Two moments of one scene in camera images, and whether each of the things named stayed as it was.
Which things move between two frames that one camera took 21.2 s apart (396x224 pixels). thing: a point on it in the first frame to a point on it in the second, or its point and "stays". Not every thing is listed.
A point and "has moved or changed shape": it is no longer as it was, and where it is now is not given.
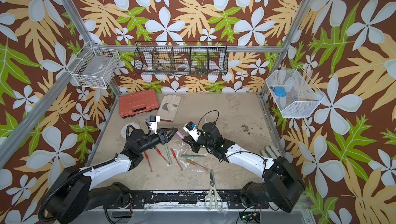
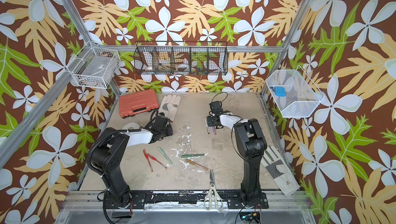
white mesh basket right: [302, 95] stays
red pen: [160, 153] to [153, 158]
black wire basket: [181, 58] stays
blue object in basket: [280, 91] stays
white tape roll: [124, 129] stays
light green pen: [167, 150] has moved or changed shape
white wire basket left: [95, 67] stays
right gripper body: [203, 141] to [210, 120]
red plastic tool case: [137, 103] stays
